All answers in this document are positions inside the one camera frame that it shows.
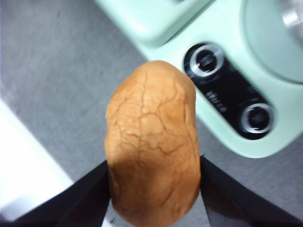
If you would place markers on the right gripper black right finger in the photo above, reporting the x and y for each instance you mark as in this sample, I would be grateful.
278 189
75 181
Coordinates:
236 205

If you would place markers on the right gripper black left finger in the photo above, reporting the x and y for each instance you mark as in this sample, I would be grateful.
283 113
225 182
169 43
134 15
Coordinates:
78 205

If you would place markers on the brown potato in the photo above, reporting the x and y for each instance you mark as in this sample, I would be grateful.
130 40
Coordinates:
151 142

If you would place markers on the mint green griddle lid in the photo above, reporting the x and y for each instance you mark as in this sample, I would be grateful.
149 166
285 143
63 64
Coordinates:
151 16

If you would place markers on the silver control knob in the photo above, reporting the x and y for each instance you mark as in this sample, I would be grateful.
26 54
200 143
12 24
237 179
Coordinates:
258 118
207 61

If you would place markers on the mint green breakfast machine base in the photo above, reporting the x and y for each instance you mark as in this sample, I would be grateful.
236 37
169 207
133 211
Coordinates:
213 30

